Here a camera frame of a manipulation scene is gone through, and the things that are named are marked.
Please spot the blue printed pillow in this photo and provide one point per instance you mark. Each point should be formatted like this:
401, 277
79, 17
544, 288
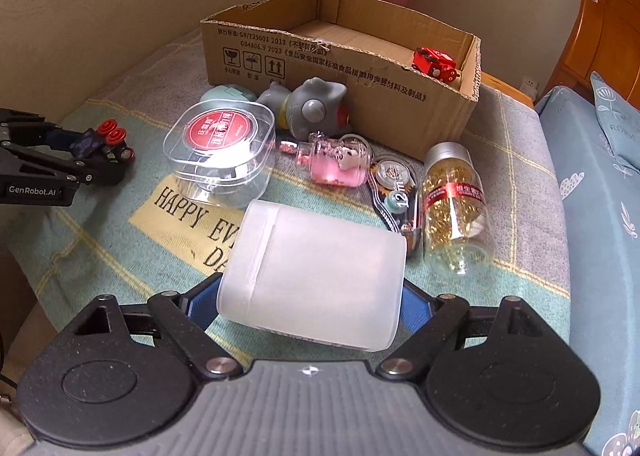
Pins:
617, 125

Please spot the checked printed blanket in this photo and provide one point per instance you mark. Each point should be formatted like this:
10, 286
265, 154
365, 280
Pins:
125, 236

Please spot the mint green round case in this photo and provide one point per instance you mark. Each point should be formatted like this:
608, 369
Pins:
227, 94

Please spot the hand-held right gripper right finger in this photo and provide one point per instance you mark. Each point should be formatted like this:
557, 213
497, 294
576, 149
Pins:
417, 308

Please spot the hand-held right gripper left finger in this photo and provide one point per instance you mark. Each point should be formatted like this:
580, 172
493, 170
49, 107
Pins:
202, 308

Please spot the grey elephant toy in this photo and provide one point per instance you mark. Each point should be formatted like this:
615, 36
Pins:
310, 108

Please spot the clear square container red label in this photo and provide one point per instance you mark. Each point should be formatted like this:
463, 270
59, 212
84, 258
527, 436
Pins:
220, 150

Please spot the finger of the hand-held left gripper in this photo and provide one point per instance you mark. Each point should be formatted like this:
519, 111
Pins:
95, 170
59, 138

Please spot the wooden bed headboard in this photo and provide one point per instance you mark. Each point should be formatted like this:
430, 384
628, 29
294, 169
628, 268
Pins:
600, 35

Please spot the red toy car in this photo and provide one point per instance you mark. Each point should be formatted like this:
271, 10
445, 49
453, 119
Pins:
431, 60

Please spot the correction tape dispenser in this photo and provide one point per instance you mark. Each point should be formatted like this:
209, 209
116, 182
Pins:
395, 196

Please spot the cardboard box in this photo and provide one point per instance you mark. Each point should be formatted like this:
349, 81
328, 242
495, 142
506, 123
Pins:
390, 105

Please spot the clear bottle of gold capsules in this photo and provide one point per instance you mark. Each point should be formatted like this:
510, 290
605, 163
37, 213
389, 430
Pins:
450, 216

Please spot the white wall socket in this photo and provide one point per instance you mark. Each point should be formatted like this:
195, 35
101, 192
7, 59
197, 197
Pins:
529, 85

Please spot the blue printed bedsheet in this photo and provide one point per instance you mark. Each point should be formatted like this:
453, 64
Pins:
600, 261

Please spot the frosted white plastic container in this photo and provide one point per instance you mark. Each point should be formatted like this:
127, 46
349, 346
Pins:
310, 276

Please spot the wooden nightstand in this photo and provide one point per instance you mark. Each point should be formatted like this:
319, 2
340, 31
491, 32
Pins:
505, 88

